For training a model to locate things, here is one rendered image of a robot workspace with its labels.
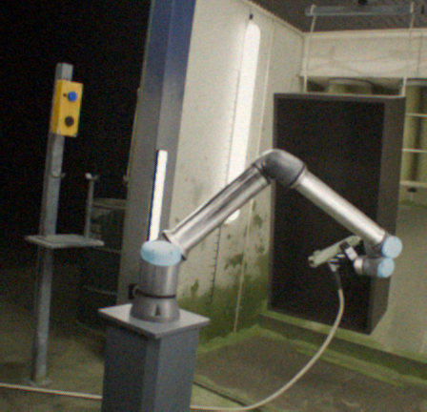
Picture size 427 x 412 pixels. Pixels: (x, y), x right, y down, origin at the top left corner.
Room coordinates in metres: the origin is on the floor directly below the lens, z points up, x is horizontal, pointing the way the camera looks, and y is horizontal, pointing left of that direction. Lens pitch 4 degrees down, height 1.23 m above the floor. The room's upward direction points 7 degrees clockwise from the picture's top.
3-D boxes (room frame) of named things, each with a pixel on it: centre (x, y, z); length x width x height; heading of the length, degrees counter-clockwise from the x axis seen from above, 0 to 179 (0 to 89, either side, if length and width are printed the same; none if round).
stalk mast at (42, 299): (2.51, 0.85, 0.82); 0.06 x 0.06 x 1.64; 53
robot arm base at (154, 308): (1.90, 0.20, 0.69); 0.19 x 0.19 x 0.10
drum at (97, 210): (3.61, 0.67, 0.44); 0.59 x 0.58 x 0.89; 34
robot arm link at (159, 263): (1.91, 0.20, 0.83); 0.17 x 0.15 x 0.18; 8
